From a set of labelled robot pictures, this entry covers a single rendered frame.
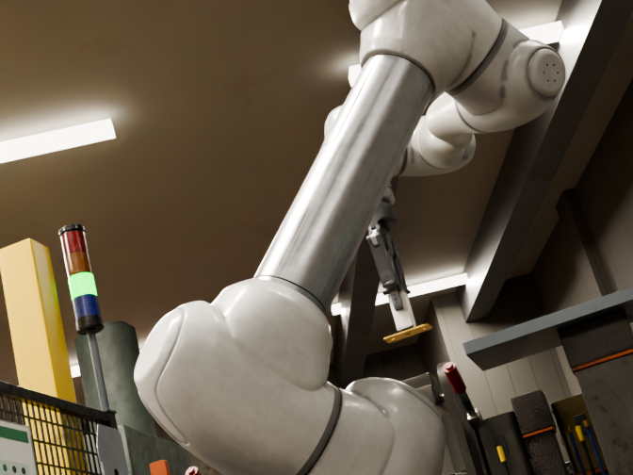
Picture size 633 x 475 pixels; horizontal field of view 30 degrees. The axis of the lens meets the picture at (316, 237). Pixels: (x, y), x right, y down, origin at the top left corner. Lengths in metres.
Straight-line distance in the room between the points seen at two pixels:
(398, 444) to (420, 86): 0.48
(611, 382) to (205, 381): 0.66
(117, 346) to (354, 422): 5.91
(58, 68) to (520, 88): 4.16
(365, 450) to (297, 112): 5.18
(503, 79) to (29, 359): 1.69
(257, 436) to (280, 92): 4.99
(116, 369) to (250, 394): 5.89
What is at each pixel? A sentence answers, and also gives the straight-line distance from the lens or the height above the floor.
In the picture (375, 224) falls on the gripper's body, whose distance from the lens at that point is 2.13.
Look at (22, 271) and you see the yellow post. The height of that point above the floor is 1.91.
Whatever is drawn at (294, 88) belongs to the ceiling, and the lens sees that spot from 6.24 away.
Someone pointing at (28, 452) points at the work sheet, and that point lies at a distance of 2.69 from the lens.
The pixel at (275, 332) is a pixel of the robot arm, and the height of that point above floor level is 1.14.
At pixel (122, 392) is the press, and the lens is 7.16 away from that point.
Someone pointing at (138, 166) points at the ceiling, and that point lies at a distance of 6.66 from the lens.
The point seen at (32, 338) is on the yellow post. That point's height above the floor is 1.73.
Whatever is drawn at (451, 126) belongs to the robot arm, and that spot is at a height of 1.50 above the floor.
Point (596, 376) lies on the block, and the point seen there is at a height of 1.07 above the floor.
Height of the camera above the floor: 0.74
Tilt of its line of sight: 21 degrees up
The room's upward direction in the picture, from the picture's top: 15 degrees counter-clockwise
